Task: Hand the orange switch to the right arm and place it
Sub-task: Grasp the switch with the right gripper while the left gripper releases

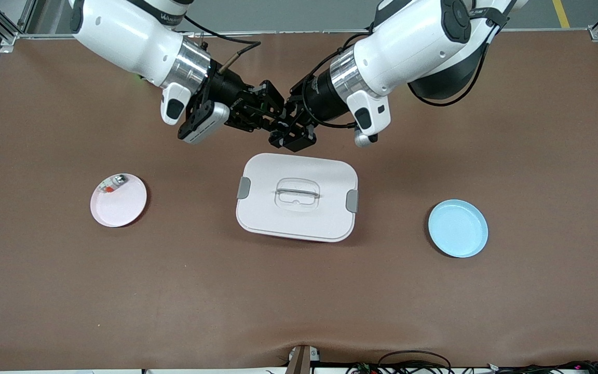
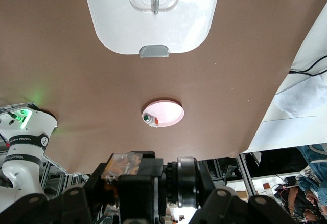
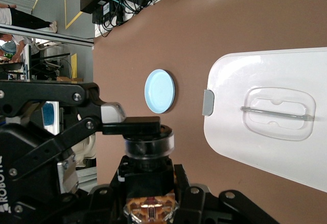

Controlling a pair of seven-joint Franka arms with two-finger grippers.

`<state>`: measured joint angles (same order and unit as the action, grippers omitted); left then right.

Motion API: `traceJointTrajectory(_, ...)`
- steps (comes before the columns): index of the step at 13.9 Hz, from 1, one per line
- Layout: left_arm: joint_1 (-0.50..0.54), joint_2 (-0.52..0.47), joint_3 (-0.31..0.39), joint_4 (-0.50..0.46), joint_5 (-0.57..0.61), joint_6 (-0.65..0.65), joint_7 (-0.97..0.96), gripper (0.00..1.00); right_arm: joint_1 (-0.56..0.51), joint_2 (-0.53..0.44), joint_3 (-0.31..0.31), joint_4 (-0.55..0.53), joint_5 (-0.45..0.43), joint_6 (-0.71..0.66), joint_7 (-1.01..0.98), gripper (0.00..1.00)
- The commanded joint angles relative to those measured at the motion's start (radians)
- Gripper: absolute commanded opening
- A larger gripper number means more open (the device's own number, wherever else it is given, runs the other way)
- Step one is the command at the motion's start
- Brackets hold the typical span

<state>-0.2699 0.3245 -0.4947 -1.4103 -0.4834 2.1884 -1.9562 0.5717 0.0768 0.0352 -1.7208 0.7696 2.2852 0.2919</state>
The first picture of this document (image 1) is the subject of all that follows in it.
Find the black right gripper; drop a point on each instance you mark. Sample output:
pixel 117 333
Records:
pixel 226 85

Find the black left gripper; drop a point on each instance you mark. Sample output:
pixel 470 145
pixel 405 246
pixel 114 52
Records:
pixel 322 103

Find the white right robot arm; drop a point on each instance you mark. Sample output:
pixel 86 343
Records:
pixel 122 36

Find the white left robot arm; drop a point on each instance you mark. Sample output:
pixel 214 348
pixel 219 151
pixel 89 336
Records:
pixel 408 41

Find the white lidded container grey clips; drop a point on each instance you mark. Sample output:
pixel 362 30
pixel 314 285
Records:
pixel 296 208

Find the small silver red component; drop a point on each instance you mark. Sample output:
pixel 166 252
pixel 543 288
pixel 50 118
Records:
pixel 114 183

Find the pale pink round plate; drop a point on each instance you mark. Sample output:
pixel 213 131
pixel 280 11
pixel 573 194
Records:
pixel 122 208

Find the light blue round plate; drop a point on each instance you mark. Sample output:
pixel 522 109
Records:
pixel 457 228

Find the brown table mat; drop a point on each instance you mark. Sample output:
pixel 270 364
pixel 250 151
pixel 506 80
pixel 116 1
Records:
pixel 174 285

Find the silver table edge rail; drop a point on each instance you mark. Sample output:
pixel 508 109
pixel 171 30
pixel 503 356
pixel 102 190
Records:
pixel 288 32

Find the brown table edge bracket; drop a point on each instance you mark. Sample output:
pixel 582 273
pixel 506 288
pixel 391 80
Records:
pixel 300 361

